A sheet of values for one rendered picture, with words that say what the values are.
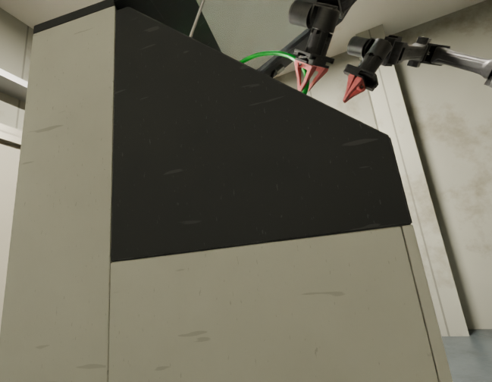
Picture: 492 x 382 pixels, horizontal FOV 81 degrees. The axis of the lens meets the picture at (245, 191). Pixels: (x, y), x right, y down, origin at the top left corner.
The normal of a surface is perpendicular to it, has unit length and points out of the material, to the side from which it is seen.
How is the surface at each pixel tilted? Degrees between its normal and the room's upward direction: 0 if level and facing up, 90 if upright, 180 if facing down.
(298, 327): 90
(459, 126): 90
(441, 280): 90
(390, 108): 90
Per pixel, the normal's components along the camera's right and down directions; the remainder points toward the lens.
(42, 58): -0.26, -0.23
